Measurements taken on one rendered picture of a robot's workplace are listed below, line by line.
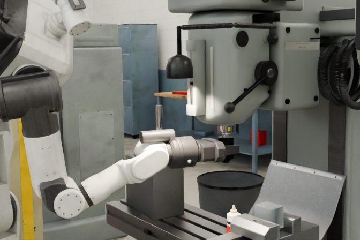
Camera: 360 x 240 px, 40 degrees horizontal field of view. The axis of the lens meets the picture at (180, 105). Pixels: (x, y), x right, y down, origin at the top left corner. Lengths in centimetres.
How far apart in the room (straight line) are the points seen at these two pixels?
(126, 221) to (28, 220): 136
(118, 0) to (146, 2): 105
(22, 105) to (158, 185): 62
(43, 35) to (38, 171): 35
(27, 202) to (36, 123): 186
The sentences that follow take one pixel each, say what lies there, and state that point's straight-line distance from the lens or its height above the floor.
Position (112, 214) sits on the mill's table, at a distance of 192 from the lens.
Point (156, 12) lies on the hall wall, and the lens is 922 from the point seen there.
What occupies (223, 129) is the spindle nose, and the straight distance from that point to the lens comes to 146.
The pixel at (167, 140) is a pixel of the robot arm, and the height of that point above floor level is 127.
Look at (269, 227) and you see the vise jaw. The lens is 133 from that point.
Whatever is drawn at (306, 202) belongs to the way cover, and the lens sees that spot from 174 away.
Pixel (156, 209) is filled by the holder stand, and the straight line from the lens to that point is 170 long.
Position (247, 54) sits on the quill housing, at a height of 151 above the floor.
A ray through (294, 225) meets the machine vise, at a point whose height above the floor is 105.
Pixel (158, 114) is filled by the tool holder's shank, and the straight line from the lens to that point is 170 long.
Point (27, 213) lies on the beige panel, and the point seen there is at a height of 59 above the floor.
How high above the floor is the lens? 152
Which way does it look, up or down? 6 degrees down
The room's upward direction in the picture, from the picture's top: 1 degrees counter-clockwise
